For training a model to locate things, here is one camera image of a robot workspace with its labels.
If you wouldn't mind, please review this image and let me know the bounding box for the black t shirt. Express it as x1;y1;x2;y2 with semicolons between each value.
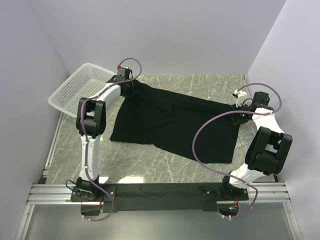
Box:
110;80;240;164

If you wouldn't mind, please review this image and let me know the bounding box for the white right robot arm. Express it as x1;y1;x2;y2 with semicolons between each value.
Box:
219;90;293;200

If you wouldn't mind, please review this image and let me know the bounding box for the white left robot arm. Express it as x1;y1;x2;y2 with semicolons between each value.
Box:
73;66;134;201

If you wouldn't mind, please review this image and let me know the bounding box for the white plastic basket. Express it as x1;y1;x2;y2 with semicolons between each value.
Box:
48;63;115;118

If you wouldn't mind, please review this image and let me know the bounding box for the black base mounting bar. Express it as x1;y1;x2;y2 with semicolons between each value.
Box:
70;182;249;213

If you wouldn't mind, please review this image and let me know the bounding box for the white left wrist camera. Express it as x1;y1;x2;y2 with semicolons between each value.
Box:
117;64;130;71

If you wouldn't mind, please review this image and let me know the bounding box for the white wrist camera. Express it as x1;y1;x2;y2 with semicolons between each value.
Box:
232;89;249;108
117;64;130;71

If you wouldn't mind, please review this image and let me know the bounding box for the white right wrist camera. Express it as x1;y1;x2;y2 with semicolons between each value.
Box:
232;89;249;108

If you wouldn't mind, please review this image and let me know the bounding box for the aluminium frame rail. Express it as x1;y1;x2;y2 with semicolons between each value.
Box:
26;184;72;205

